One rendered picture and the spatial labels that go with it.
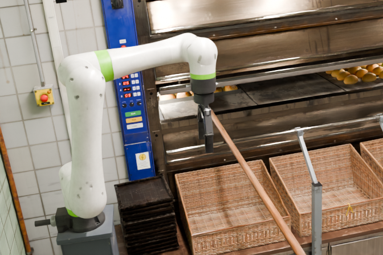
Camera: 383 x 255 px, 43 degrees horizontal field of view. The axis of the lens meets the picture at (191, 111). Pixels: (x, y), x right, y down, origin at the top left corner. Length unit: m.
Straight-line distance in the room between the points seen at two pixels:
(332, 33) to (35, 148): 1.84
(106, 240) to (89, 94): 0.62
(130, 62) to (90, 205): 0.51
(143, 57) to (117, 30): 0.89
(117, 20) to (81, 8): 0.19
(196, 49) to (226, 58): 1.10
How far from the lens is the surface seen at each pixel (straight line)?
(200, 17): 2.69
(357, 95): 3.18
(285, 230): 1.79
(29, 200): 3.01
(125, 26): 2.62
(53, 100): 2.67
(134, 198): 2.65
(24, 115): 2.80
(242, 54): 2.80
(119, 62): 1.72
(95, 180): 1.65
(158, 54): 1.76
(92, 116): 1.56
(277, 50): 2.86
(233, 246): 2.70
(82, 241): 1.89
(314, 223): 2.67
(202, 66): 1.70
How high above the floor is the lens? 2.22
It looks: 21 degrees down
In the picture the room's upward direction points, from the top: 6 degrees counter-clockwise
